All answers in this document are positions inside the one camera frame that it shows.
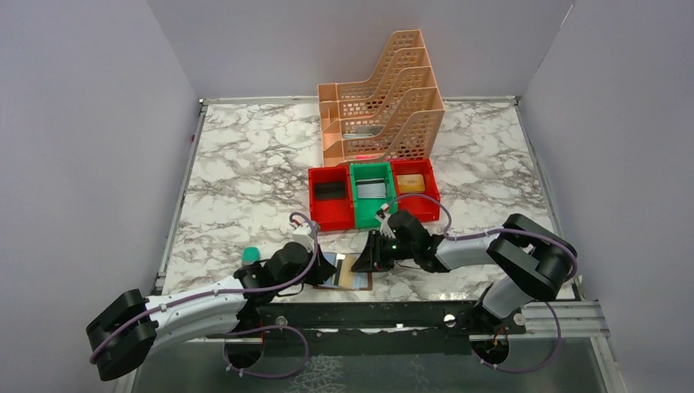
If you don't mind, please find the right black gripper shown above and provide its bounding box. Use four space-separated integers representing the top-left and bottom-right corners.
353 228 417 272

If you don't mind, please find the brown leather card holder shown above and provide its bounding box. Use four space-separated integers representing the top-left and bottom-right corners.
314 252 373 291

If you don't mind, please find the gold card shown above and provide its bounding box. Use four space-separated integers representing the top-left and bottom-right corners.
334 255 356 289
395 174 426 193

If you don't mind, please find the red bin with black card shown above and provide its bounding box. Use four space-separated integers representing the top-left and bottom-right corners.
308 166 354 232

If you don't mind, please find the green plastic bin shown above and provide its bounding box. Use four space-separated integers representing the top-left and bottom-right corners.
349 162 396 229

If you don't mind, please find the red bin with gold card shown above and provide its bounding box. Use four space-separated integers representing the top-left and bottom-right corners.
390 159 440 223

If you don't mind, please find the peach plastic file organizer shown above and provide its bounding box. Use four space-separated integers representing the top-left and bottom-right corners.
318 29 444 167

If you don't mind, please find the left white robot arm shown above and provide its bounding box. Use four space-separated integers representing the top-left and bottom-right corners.
86 242 336 382

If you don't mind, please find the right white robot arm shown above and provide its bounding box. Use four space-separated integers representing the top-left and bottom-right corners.
351 210 578 333

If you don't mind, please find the silver card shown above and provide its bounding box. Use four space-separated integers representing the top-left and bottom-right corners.
355 178 388 199

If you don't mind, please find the black card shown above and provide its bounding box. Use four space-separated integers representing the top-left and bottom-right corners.
313 182 348 201

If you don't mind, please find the green eraser block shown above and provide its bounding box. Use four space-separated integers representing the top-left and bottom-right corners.
241 246 261 266

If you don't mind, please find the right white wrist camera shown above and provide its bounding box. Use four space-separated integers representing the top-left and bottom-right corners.
376 207 395 239

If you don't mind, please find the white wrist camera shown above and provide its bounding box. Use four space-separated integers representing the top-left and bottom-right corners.
376 207 395 239
291 221 320 252

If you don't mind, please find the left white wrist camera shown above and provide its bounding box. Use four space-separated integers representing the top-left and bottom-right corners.
291 221 320 252

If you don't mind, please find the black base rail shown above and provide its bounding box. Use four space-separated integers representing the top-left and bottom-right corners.
218 300 526 357

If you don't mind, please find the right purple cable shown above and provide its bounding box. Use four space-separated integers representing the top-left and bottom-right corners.
378 193 579 375

